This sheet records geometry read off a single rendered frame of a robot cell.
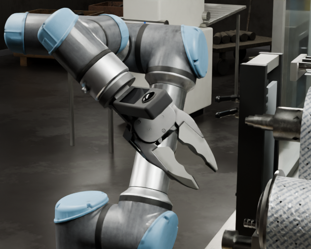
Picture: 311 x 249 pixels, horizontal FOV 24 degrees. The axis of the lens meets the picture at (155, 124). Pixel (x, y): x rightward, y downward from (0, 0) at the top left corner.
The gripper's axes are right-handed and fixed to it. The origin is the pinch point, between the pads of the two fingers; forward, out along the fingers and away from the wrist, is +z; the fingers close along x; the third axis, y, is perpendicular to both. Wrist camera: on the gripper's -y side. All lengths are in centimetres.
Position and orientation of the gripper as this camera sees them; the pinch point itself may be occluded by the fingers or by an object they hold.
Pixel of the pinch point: (202, 173)
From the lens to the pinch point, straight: 114.2
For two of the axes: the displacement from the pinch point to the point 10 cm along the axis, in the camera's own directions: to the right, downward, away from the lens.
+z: 6.9, 7.1, -0.9
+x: -7.1, 6.5, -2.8
